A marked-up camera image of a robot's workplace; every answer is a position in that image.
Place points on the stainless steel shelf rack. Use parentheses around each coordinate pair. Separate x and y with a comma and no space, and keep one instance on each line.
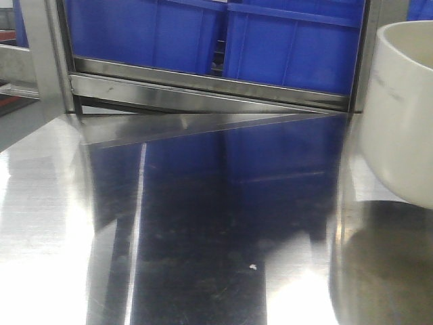
(81,82)

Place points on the left blue storage crate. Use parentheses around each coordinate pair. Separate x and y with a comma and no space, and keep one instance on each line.
(173,35)

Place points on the blue storage crate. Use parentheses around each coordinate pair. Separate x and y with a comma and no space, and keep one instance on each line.
(309,45)
(173,35)

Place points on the right blue storage crate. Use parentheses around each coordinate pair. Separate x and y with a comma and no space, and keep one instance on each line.
(309,45)

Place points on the far left blue crate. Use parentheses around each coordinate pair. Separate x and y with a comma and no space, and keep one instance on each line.
(21,38)

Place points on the far right blue crate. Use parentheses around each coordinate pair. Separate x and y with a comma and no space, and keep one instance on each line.
(420,10)

